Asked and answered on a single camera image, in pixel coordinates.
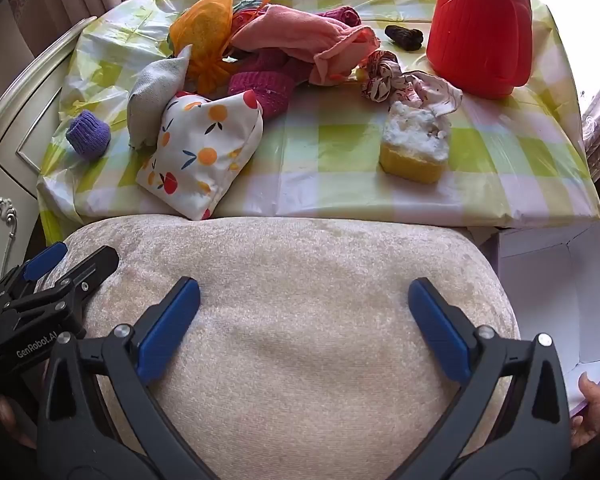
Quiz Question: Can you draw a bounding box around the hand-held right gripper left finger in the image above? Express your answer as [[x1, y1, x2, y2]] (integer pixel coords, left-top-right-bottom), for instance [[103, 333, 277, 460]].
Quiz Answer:
[[36, 276, 226, 480]]

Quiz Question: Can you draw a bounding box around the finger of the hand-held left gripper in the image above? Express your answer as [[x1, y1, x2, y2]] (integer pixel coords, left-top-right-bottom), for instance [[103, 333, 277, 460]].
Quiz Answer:
[[2, 246, 120, 321], [0, 242, 68, 306]]

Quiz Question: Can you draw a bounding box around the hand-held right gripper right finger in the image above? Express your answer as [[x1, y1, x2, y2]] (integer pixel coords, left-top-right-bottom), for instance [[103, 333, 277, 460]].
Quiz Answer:
[[407, 276, 573, 480]]

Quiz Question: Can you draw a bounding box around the purple cardboard box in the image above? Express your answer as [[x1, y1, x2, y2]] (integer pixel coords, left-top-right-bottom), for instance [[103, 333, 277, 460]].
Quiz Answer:
[[495, 212, 600, 418]]

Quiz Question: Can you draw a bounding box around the purple knitted sock roll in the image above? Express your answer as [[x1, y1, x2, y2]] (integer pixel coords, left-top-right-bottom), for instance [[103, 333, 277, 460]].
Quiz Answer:
[[65, 111, 112, 161]]

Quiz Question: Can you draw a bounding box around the white fruit print pouch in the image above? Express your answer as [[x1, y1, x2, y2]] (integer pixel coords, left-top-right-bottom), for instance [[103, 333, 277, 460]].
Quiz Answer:
[[136, 89, 264, 221]]

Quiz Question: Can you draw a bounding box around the yellow sponge with white scrubber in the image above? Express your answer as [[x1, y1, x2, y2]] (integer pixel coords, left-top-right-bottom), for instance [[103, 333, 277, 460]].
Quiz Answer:
[[379, 101, 452, 184]]

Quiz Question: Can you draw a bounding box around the grey fabric pouch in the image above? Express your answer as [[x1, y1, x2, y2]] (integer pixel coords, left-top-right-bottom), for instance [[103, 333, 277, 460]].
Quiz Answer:
[[127, 44, 192, 150]]

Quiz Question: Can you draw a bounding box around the white red patterned scarf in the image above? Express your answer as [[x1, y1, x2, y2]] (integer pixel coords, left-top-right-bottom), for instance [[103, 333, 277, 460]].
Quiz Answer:
[[395, 72, 463, 121]]

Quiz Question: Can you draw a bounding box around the magenta knitted sock roll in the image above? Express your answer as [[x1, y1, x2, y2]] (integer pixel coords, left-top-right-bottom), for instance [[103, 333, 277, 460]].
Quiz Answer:
[[228, 71, 297, 117], [316, 6, 363, 28]]

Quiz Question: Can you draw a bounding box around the patterned fabric scrunchie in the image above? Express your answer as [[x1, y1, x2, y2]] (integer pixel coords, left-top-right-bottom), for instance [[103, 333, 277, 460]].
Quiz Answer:
[[360, 51, 406, 103]]

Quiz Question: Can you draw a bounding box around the orange mesh bag with sponge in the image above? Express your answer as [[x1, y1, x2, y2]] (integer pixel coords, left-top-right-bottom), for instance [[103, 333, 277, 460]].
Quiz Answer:
[[169, 0, 241, 96]]

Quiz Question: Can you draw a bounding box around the dark brown hair clip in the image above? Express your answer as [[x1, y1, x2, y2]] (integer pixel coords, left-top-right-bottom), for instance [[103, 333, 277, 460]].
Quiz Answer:
[[384, 24, 424, 52]]

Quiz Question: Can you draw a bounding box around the pink towel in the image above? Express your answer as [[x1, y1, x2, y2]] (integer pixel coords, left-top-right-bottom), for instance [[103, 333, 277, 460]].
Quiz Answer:
[[230, 5, 381, 86]]

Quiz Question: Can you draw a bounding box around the person's left hand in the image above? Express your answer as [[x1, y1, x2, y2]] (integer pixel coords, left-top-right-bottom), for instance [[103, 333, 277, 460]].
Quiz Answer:
[[0, 392, 38, 451]]

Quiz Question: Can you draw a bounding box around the white carved cabinet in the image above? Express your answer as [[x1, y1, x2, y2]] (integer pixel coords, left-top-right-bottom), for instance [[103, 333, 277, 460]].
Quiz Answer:
[[0, 16, 98, 281]]

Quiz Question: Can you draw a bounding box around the beige velvet stool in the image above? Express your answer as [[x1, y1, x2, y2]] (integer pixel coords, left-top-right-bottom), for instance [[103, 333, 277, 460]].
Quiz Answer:
[[40, 216, 521, 480]]

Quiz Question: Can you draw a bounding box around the green checkered plastic tablecloth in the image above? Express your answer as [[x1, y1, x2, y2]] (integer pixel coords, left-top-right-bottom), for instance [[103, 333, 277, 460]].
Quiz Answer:
[[36, 0, 600, 241]]

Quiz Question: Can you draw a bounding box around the red plastic thermos jug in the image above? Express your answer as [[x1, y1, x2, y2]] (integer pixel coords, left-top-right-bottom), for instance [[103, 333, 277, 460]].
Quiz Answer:
[[426, 0, 533, 100]]

